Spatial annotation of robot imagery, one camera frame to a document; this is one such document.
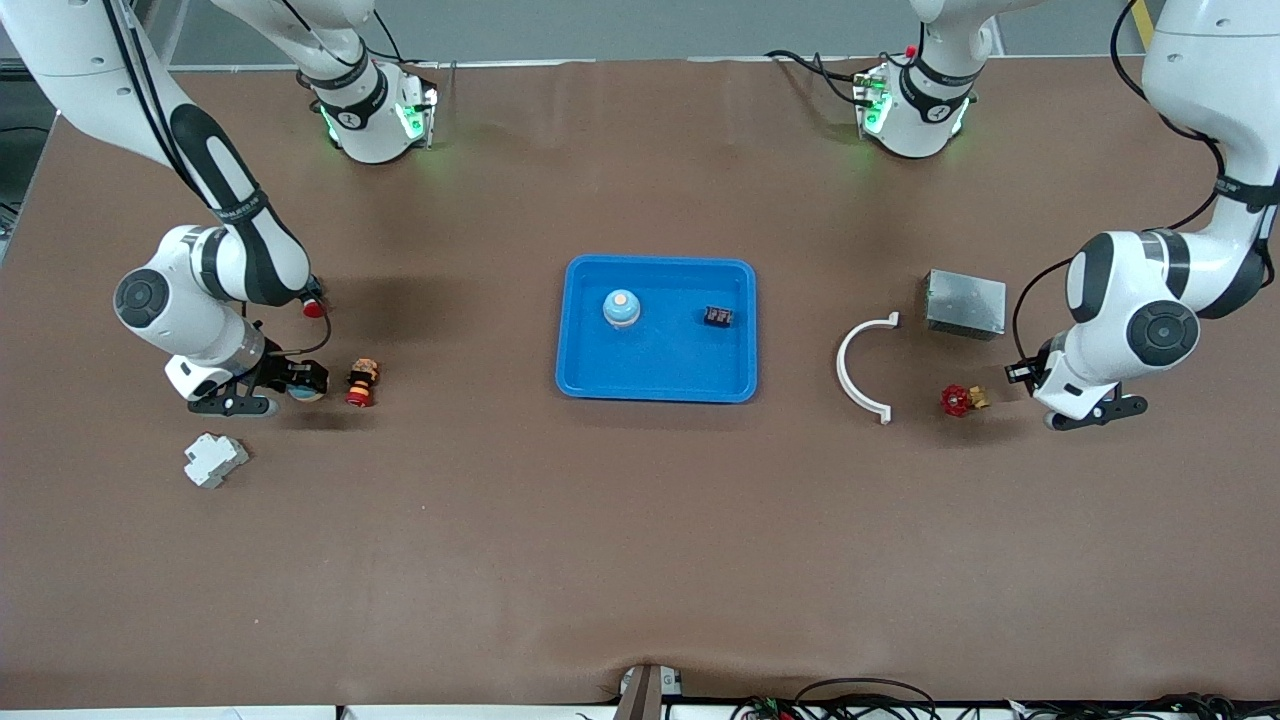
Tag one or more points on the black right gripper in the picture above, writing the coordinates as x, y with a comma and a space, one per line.
283, 374

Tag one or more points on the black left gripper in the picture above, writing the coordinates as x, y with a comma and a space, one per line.
1036, 366

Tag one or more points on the light blue service bell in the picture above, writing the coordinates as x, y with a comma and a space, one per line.
305, 394
621, 309

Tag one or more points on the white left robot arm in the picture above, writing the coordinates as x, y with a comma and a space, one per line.
1200, 60

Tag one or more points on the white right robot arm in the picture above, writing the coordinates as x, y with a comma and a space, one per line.
70, 70

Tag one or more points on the orange black red push button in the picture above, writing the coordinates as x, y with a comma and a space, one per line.
361, 384

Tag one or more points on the brass valve red handwheel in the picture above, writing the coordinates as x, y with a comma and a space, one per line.
955, 400

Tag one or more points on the silver metal power supply box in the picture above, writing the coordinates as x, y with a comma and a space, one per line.
965, 303

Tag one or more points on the white circuit breaker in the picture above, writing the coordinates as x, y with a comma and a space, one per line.
214, 460

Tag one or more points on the blue plastic tray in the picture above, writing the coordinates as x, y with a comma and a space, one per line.
670, 370

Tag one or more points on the grey table edge clamp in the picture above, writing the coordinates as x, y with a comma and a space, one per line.
645, 695

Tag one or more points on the black switch red mushroom button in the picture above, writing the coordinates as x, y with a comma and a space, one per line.
315, 308

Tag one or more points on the white curved plastic bracket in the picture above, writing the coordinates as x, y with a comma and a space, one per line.
841, 370

